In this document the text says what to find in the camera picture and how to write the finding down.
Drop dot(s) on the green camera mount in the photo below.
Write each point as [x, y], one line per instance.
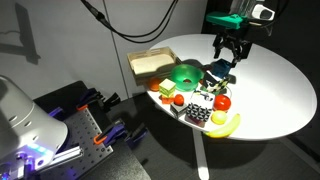
[226, 19]

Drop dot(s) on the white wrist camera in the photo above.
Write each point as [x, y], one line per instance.
[263, 12]

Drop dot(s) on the green yellow striped cube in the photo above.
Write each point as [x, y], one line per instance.
[167, 88]

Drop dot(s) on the perforated metal board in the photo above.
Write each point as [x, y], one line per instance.
[83, 133]

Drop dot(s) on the blue block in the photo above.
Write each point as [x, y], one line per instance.
[220, 69]

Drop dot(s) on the small red tomato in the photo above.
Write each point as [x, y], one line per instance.
[179, 100]

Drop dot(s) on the purple orange bar clamp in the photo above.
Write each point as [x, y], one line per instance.
[88, 96]
[113, 132]

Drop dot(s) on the wooden tray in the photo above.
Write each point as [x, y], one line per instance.
[151, 63]

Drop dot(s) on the black white grey cube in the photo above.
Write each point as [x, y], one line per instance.
[178, 110]

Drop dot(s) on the green bowl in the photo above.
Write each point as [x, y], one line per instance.
[186, 75]

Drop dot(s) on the white picture cube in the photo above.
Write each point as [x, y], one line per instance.
[203, 98]

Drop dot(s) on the yellow lemon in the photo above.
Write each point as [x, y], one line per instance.
[219, 117]

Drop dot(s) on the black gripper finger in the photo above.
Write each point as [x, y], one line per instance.
[218, 46]
[237, 53]

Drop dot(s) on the orange fruit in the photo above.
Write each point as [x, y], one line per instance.
[154, 84]

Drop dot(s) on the black yellow checkered cube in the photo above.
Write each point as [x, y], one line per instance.
[215, 85]

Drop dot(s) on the black robot stand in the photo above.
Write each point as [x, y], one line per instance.
[128, 166]

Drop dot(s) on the white table leg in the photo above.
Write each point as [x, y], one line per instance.
[201, 156]

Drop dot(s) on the yellow banana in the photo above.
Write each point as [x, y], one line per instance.
[226, 130]

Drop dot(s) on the black white patterned cube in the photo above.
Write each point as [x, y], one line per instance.
[198, 114]

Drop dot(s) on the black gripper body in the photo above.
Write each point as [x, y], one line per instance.
[233, 36]

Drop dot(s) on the aluminium extrusion rail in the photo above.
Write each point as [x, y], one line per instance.
[56, 112]
[68, 155]

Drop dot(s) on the small flat red block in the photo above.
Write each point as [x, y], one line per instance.
[166, 100]

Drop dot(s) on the red apple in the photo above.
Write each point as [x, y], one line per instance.
[222, 103]

